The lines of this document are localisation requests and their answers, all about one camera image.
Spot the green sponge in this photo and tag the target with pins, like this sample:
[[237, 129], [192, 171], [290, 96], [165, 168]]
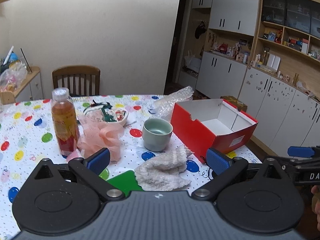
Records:
[[125, 182]]

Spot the clear plastic bag of items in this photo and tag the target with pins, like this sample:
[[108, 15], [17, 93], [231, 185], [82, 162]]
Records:
[[12, 78]]

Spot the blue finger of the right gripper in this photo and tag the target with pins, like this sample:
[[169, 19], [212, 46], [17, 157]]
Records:
[[295, 151]]

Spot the pale green ceramic cup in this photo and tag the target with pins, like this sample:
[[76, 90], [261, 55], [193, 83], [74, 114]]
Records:
[[156, 134]]

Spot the small white drawer cabinet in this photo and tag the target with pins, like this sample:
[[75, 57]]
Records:
[[30, 89]]

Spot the person's right hand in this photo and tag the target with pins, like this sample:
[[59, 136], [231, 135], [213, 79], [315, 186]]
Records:
[[316, 204]]

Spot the white wall cabinet unit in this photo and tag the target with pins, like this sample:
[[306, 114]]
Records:
[[265, 53]]

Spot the white tote bag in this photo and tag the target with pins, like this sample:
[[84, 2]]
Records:
[[192, 62]]

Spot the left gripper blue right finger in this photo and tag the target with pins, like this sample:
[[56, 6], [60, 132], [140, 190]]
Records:
[[225, 170]]

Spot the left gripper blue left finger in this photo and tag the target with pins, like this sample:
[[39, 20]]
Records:
[[88, 170]]

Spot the orange drink plastic bottle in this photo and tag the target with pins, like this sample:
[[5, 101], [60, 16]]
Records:
[[64, 121]]

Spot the brown wooden chair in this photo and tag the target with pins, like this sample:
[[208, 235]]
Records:
[[81, 80]]

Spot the red white cardboard box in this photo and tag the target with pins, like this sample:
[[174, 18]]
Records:
[[202, 124]]

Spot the white fluffy towel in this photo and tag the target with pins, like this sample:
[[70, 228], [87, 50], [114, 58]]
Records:
[[162, 172]]

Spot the pink mesh bath pouf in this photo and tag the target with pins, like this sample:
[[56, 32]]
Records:
[[98, 135]]

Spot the clear bubble wrap bag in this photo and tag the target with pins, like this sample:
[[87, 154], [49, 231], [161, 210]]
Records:
[[163, 108]]

